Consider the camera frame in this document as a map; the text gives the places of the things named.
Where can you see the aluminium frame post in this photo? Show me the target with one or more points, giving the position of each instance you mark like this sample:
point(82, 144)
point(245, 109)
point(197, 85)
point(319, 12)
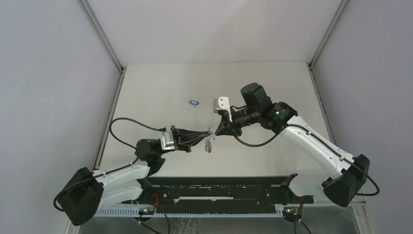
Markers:
point(99, 31)
point(327, 34)

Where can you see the white slotted cable duct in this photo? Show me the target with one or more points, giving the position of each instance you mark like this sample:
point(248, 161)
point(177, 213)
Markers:
point(275, 211)

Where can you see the metal keyring with yellow tip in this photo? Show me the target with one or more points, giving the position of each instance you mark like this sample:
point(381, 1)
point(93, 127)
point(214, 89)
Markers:
point(208, 141)

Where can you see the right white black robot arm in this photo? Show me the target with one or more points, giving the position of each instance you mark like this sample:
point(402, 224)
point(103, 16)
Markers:
point(345, 174)

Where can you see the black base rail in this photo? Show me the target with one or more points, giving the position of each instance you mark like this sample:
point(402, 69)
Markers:
point(222, 195)

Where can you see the right aluminium frame post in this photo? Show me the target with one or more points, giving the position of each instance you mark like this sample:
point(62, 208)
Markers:
point(327, 34)

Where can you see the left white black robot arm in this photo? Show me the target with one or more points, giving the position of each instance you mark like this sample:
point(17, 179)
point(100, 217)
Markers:
point(89, 191)

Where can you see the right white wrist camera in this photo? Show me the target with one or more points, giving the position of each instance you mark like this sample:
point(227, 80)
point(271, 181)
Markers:
point(221, 107)

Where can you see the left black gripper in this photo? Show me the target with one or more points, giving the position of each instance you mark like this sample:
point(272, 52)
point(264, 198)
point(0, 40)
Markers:
point(195, 136)

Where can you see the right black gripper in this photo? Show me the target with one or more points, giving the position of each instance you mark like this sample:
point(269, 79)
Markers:
point(227, 127)

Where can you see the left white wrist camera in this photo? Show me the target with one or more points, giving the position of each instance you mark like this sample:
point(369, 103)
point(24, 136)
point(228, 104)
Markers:
point(167, 141)

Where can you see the left aluminium frame post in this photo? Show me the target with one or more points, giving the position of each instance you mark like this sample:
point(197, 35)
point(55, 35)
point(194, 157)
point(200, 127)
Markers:
point(99, 31)

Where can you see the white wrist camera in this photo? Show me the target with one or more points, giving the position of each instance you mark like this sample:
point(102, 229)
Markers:
point(221, 107)
point(167, 141)

